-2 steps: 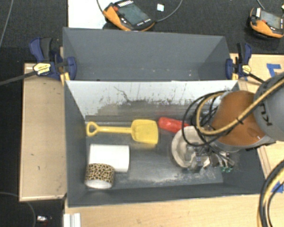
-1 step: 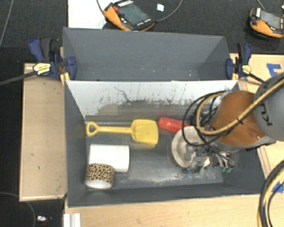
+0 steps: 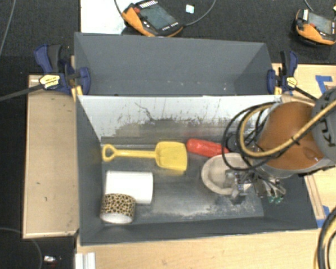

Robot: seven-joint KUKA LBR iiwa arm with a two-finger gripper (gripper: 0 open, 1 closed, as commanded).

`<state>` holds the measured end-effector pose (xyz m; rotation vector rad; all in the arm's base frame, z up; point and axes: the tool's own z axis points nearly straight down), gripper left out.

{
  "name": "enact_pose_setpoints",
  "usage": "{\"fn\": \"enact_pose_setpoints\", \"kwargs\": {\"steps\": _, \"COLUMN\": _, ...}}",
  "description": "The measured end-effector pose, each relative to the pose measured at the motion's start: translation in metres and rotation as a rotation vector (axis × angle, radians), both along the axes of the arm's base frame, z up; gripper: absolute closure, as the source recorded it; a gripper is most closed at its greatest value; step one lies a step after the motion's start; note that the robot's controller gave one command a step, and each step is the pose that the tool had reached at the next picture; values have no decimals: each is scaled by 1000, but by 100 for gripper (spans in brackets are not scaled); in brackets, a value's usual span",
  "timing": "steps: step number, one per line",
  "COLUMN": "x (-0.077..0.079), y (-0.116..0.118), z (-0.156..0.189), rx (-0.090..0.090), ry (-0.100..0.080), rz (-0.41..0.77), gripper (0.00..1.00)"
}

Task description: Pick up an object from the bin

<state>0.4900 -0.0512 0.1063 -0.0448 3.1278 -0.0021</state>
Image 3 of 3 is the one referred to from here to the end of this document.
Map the red-orange toy carrot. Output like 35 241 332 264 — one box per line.
185 138 231 158

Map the pale wood flat board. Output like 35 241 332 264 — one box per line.
22 74 81 239

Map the grey metal bin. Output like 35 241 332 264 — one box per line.
73 32 319 246

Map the yellow toy shovel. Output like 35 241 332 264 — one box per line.
101 141 189 172

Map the leopard print tape roll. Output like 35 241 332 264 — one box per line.
99 193 137 225

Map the beige round bowl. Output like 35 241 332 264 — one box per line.
200 153 259 197

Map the white cylinder cup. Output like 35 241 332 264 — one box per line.
104 170 154 206

